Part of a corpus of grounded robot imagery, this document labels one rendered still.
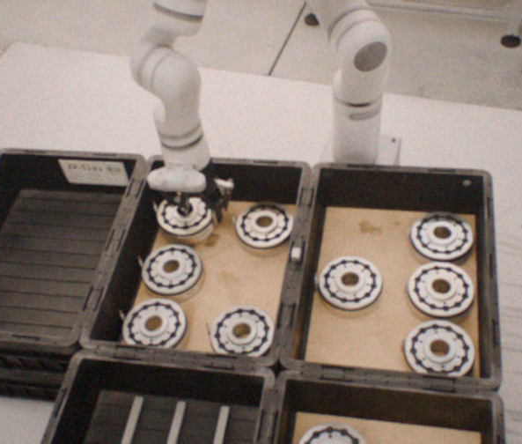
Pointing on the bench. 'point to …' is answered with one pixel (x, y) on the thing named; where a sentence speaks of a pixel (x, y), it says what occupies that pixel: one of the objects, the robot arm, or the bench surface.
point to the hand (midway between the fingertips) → (202, 215)
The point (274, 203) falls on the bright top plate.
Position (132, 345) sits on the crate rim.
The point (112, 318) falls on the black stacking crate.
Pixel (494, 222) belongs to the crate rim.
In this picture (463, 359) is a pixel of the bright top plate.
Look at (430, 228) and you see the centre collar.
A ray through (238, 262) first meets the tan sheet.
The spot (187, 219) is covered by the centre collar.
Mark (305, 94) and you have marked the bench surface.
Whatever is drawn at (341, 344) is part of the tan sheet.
